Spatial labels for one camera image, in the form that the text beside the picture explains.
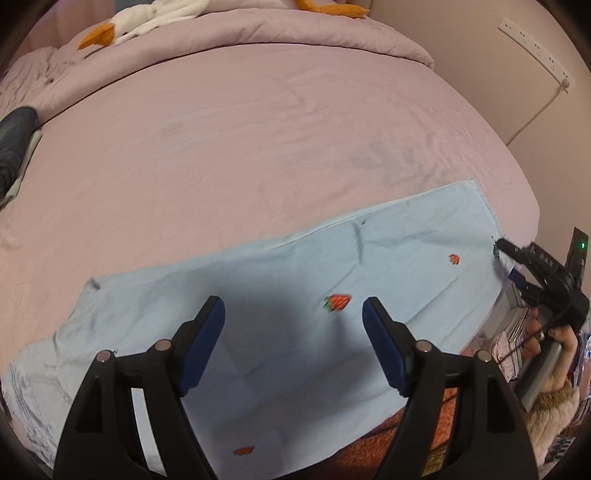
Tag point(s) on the light blue strawberry pants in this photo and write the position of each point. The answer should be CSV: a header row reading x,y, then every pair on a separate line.
x,y
277,277

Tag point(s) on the dark folded clothes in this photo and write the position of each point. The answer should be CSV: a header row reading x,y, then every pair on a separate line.
x,y
14,138

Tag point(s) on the person's right hand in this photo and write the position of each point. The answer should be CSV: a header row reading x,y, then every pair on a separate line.
x,y
565,341

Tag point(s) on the purple duvet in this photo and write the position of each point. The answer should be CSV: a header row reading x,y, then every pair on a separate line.
x,y
277,27

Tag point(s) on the white goose plush toy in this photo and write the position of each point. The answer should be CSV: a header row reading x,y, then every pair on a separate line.
x,y
138,18

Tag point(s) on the white power strip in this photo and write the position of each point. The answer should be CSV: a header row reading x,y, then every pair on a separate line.
x,y
531,44

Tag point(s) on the person's right forearm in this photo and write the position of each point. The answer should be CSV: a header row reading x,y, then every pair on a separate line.
x,y
549,424

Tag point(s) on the orange patterned rug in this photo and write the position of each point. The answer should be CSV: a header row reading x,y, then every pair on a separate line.
x,y
369,452

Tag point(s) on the bed with pink sheet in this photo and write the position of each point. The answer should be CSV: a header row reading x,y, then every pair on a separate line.
x,y
231,138

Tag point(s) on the patterned cloth pile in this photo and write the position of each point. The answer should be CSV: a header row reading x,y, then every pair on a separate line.
x,y
501,350

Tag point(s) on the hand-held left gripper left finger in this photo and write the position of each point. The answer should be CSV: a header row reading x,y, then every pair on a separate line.
x,y
203,341

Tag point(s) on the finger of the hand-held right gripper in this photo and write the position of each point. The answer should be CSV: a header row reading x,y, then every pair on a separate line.
x,y
519,280
526,254

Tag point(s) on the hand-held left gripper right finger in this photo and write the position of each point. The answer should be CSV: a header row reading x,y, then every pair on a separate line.
x,y
385,346

